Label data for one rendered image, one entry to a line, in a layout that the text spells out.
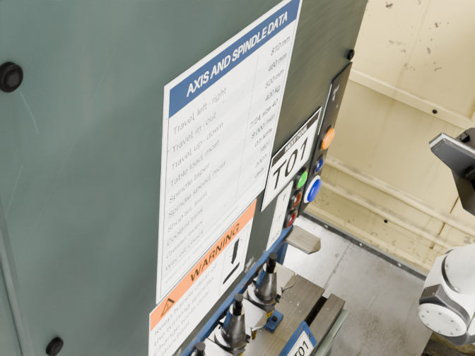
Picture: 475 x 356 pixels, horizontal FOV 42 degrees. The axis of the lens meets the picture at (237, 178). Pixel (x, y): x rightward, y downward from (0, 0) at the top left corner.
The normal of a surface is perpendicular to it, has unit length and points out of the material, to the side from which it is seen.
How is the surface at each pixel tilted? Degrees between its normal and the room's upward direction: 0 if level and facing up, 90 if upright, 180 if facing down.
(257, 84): 90
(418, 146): 90
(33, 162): 90
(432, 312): 103
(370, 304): 24
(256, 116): 90
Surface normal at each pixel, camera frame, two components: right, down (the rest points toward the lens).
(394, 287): -0.11, -0.43
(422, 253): -0.53, 0.54
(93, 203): 0.84, 0.44
